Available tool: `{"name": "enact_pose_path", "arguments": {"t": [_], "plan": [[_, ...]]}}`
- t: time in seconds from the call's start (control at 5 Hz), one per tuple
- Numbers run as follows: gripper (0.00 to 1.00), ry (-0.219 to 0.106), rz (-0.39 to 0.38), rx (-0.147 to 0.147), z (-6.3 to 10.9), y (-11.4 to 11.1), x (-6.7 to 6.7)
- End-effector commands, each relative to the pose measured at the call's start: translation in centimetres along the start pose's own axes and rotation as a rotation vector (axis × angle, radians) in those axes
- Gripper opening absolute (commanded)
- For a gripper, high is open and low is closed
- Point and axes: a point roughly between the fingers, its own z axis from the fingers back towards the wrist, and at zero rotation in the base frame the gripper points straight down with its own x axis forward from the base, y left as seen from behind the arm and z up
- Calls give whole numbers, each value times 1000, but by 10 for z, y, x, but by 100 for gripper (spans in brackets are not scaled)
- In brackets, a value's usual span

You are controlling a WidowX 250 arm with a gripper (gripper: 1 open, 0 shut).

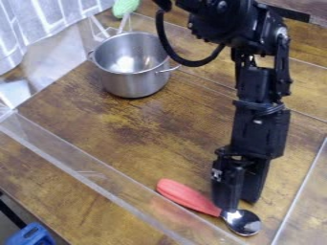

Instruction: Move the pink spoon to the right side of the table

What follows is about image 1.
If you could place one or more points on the green textured object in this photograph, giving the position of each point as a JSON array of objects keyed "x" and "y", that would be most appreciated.
[{"x": 124, "y": 6}]

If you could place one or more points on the black bar on table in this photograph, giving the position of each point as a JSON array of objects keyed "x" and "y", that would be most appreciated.
[{"x": 290, "y": 12}]

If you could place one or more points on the white patterned curtain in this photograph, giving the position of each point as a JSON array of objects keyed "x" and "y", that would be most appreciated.
[{"x": 31, "y": 20}]

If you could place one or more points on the pink handled metal spoon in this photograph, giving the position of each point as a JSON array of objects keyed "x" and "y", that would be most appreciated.
[{"x": 242, "y": 221}]

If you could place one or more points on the clear acrylic barrier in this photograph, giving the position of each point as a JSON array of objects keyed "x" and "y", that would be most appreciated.
[{"x": 172, "y": 220}]

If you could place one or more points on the blue plastic crate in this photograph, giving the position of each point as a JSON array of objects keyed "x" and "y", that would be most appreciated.
[{"x": 33, "y": 234}]

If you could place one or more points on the stainless steel pot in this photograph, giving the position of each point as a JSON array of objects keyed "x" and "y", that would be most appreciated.
[{"x": 134, "y": 64}]

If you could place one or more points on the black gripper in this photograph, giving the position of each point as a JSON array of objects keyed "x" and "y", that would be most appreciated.
[{"x": 258, "y": 141}]

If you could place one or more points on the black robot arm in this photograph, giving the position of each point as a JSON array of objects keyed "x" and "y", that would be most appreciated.
[{"x": 251, "y": 30}]

